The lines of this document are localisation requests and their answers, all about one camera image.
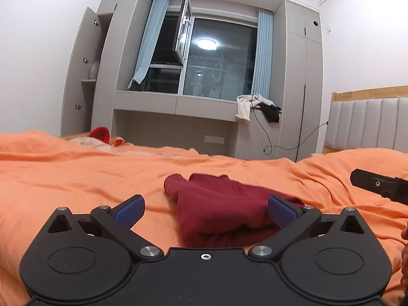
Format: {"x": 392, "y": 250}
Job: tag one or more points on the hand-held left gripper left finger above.
{"x": 130, "y": 209}

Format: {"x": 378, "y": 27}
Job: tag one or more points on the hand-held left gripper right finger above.
{"x": 281, "y": 210}

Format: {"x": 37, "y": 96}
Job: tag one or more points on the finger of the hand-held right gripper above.
{"x": 369, "y": 180}

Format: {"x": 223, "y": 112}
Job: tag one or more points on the dark red long-sleeve shirt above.
{"x": 216, "y": 207}

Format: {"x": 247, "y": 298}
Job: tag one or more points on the person's right hand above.
{"x": 405, "y": 261}

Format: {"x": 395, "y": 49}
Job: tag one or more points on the grey padded wooden headboard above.
{"x": 366, "y": 124}

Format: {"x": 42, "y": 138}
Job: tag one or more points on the orange duvet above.
{"x": 79, "y": 178}

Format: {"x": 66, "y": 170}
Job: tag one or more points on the red knit hat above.
{"x": 100, "y": 133}

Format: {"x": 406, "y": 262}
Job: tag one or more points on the pink patterned cloth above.
{"x": 79, "y": 141}

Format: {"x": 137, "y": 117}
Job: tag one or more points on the black garment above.
{"x": 271, "y": 113}

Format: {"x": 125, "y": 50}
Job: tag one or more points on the white garment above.
{"x": 244, "y": 108}

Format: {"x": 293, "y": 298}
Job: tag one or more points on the grey closed wardrobe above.
{"x": 296, "y": 86}

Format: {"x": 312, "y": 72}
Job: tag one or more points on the clear plastic bag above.
{"x": 94, "y": 70}

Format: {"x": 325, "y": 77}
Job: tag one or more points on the grey open wardrobe door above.
{"x": 76, "y": 70}

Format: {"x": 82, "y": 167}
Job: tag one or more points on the large glass window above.
{"x": 216, "y": 70}

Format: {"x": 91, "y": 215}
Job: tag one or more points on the grey wardrobe with shelves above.
{"x": 122, "y": 54}

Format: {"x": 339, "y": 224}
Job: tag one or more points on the light blue curtain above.
{"x": 149, "y": 44}
{"x": 263, "y": 54}

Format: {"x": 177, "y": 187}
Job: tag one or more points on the open window sash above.
{"x": 183, "y": 32}

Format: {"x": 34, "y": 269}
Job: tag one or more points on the white wall socket plate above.
{"x": 214, "y": 139}

